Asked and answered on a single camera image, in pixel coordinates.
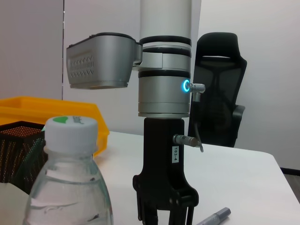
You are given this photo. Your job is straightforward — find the black mesh pen holder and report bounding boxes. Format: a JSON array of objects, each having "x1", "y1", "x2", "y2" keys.
[{"x1": 0, "y1": 120, "x2": 47, "y2": 195}]

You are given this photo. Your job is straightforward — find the right gripper cable with plug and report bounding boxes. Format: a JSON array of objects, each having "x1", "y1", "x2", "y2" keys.
[{"x1": 172, "y1": 83, "x2": 206, "y2": 153}]

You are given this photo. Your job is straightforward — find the grey marker pen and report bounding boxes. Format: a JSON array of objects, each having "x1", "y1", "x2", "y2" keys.
[{"x1": 194, "y1": 207, "x2": 232, "y2": 225}]

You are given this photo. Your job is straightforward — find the yellow plastic bin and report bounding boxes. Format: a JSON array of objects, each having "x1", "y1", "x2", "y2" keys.
[{"x1": 0, "y1": 96, "x2": 110, "y2": 155}]

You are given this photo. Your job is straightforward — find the black mesh office chair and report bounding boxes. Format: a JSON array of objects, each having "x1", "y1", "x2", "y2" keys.
[{"x1": 188, "y1": 32, "x2": 248, "y2": 148}]

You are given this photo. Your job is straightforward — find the clear water bottle green label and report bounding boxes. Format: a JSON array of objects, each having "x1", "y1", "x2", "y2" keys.
[{"x1": 22, "y1": 116, "x2": 114, "y2": 225}]

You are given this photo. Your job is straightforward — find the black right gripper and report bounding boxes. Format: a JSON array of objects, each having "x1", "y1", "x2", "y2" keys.
[{"x1": 133, "y1": 117, "x2": 200, "y2": 225}]

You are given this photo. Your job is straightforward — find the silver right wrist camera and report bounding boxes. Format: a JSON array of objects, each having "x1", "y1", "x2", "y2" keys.
[{"x1": 66, "y1": 32, "x2": 143, "y2": 90}]

